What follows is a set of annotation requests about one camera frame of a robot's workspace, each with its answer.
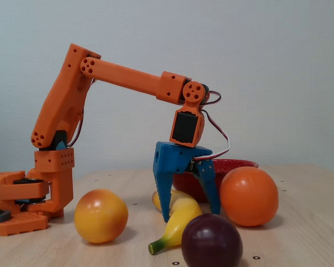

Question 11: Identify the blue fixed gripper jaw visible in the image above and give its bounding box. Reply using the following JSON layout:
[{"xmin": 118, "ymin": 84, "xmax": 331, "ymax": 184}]
[{"xmin": 153, "ymin": 170, "xmax": 174, "ymax": 224}]

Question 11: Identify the dark purple toy plum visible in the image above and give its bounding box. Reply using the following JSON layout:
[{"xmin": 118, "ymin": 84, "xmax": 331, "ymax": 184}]
[{"xmin": 180, "ymin": 213, "xmax": 244, "ymax": 267}]

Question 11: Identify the yellow orange toy peach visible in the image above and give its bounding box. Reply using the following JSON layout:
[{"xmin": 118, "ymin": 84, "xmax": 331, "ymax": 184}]
[{"xmin": 73, "ymin": 188, "xmax": 129, "ymax": 245}]

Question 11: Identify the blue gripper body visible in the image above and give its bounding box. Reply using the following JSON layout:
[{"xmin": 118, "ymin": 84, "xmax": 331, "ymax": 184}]
[{"xmin": 152, "ymin": 141, "xmax": 214, "ymax": 175}]

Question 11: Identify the red white gripper servo cable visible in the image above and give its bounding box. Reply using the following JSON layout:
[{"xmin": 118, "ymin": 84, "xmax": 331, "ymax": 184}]
[{"xmin": 193, "ymin": 90, "xmax": 231, "ymax": 162}]

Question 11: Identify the red speckled bowl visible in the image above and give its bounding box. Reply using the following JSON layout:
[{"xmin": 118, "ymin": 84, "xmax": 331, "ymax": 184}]
[{"xmin": 172, "ymin": 159, "xmax": 259, "ymax": 203}]

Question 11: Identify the blue pivoting gripper jaw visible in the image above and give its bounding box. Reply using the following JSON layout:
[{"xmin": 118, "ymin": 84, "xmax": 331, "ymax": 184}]
[{"xmin": 193, "ymin": 159, "xmax": 222, "ymax": 216}]

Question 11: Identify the dark grey table clamp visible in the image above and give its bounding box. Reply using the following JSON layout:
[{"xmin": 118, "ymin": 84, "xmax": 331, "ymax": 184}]
[{"xmin": 0, "ymin": 202, "xmax": 12, "ymax": 225}]

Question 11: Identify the red white arm cable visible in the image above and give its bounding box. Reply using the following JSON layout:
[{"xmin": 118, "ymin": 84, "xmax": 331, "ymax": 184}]
[{"xmin": 67, "ymin": 79, "xmax": 97, "ymax": 147}]

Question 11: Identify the yellow toy banana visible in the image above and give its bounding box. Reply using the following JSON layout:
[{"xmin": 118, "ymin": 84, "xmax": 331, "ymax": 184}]
[{"xmin": 148, "ymin": 190, "xmax": 203, "ymax": 255}]

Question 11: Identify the orange robot base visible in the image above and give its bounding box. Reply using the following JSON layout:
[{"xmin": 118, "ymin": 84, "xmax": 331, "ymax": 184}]
[{"xmin": 0, "ymin": 161, "xmax": 65, "ymax": 237}]

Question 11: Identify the orange toy fruit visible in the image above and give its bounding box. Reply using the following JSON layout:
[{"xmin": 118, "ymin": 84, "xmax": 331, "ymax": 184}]
[{"xmin": 219, "ymin": 166, "xmax": 279, "ymax": 228}]

